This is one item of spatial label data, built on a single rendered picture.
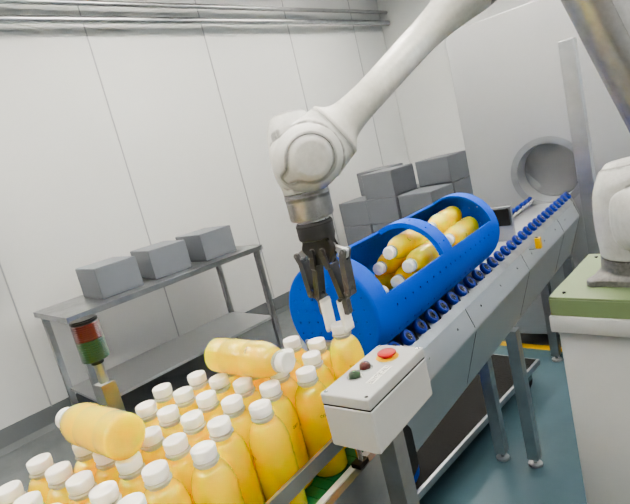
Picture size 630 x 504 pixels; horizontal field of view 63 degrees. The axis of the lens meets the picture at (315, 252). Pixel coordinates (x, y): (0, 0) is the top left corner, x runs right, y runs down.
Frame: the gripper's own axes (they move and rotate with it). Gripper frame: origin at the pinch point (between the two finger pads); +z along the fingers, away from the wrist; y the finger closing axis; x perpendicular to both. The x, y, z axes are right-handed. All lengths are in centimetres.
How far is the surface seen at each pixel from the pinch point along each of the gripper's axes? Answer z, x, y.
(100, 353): -1, 26, 49
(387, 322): 10.7, -21.0, 2.5
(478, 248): 10, -82, 2
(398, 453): 22.9, 9.8, -14.4
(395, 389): 9.4, 10.4, -17.4
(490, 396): 85, -114, 23
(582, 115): -22, -158, -19
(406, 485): 29.7, 9.7, -14.4
